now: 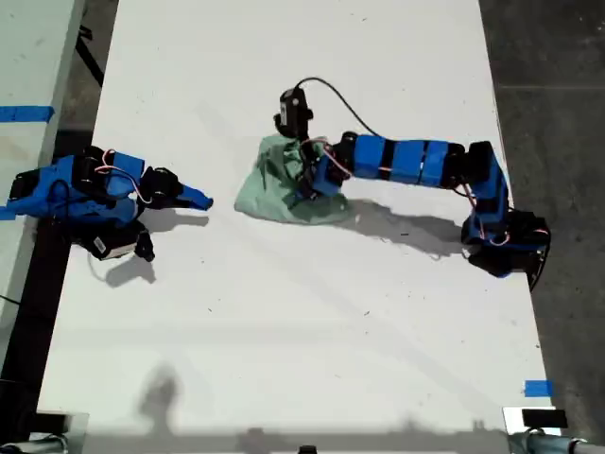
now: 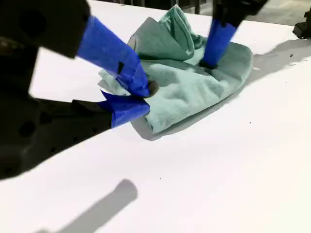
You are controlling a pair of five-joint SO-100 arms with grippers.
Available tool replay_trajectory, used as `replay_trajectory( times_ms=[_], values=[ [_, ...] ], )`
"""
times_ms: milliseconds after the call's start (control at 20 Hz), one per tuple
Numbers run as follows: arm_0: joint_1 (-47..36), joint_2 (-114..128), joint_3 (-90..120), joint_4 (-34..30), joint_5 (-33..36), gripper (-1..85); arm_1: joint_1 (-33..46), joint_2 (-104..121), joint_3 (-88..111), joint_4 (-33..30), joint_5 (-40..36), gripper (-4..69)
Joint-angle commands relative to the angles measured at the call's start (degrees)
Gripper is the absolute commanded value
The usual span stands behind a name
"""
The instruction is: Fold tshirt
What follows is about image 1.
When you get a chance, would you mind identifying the pale green T-shirt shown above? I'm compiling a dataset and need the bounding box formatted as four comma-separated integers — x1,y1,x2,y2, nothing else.
233,132,354,226

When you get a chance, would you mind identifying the black diagonal bar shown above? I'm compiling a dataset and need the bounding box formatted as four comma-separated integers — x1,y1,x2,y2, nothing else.
75,26,106,89

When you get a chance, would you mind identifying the long blue tape strip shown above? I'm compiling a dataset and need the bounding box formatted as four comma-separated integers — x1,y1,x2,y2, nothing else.
0,105,56,123

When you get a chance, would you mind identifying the pale side table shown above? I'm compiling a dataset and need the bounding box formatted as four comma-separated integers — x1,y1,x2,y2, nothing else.
0,0,87,354

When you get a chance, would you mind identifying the shiny metal plate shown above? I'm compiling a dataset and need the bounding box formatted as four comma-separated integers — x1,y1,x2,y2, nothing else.
502,405,568,437
35,410,91,454

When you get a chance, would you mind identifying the small black box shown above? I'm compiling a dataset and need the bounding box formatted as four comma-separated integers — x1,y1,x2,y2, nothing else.
522,409,568,428
35,411,71,434

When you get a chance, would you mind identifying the grey clamp pipe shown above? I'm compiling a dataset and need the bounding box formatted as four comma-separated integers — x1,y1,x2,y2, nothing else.
0,433,70,454
508,428,605,454

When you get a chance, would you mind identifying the black camera stalk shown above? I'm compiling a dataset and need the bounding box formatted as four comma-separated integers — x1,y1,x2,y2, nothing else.
134,230,156,263

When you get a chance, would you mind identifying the black camera cable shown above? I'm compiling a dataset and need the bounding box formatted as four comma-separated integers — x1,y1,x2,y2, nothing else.
295,78,379,138

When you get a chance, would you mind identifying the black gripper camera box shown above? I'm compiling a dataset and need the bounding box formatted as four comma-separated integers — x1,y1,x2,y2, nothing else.
87,229,143,261
272,88,316,141

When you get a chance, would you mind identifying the black arm base cable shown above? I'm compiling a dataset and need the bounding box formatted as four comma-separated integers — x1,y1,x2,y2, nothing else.
527,231,553,290

